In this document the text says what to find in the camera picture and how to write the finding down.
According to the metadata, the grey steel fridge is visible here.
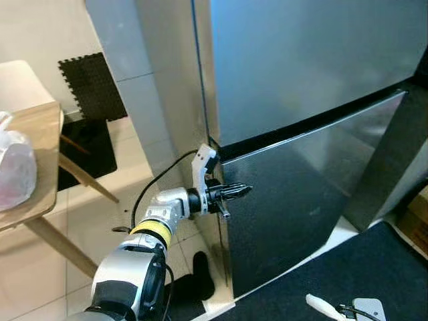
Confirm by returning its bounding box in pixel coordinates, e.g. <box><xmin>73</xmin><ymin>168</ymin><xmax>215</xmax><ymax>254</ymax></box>
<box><xmin>193</xmin><ymin>0</ymin><xmax>428</xmax><ymax>298</ymax></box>

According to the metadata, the black robot foot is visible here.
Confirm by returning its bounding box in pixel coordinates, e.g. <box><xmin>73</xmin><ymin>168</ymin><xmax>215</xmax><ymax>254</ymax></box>
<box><xmin>167</xmin><ymin>251</ymin><xmax>216</xmax><ymax>315</ymax></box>

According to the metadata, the black floor mat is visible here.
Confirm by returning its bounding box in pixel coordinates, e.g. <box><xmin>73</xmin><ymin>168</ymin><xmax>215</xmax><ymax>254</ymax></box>
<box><xmin>57</xmin><ymin>119</ymin><xmax>120</xmax><ymax>193</ymax></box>

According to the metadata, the grey kitchen cabinet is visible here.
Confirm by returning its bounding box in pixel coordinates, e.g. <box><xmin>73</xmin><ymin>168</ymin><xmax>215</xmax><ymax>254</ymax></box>
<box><xmin>328</xmin><ymin>80</ymin><xmax>428</xmax><ymax>231</ymax></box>

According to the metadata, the black foam puzzle mat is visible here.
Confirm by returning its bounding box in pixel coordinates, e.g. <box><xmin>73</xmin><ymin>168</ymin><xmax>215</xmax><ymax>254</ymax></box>
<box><xmin>58</xmin><ymin>52</ymin><xmax>128</xmax><ymax>122</ymax></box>

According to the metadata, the light wooden dining table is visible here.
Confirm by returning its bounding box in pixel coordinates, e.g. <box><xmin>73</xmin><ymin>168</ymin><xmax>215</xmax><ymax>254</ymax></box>
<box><xmin>0</xmin><ymin>100</ymin><xmax>121</xmax><ymax>279</ymax></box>

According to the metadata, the large white plastic bag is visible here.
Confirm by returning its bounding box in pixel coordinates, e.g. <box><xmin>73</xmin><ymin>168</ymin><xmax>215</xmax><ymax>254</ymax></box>
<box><xmin>0</xmin><ymin>112</ymin><xmax>38</xmax><ymax>212</ymax></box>

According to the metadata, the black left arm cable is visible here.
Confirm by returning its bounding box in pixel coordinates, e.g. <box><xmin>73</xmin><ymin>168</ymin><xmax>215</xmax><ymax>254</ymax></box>
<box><xmin>131</xmin><ymin>148</ymin><xmax>201</xmax><ymax>228</ymax></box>

